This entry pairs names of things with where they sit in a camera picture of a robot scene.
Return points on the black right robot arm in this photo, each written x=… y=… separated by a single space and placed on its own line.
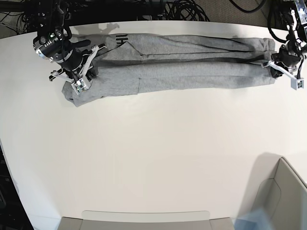
x=53 y=36

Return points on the blue translucent object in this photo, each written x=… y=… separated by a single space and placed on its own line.
x=254 y=220

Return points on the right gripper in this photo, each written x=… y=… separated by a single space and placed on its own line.
x=73 y=59

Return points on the grey bin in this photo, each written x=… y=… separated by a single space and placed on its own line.
x=281 y=202
x=99 y=220

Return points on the grey bin at right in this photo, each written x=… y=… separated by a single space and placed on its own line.
x=281 y=202

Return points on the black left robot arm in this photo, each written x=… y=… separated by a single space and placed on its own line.
x=293 y=17

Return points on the white camera bracket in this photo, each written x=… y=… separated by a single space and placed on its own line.
x=296 y=82
x=81 y=79

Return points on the grey T-shirt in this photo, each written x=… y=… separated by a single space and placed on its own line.
x=138 y=63

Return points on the grey bin at bottom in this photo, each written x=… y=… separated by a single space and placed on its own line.
x=99 y=220

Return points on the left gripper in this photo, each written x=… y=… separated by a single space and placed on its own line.
x=286 y=59

